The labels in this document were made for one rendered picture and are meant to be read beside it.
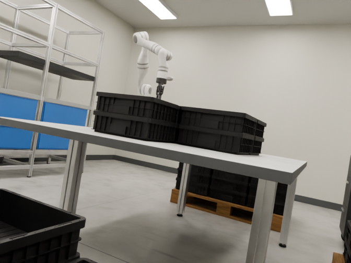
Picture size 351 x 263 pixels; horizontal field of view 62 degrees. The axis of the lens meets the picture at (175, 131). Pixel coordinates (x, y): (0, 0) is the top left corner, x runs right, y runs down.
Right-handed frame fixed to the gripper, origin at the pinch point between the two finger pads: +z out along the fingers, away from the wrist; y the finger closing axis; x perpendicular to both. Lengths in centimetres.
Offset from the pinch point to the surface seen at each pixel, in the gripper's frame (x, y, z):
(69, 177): -50, 54, 50
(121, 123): -28, 42, 21
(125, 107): -27, 44, 12
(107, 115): -36, 36, 17
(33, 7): -124, -187, -96
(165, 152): -15, 93, 28
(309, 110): 279, -174, -40
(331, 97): 299, -156, -62
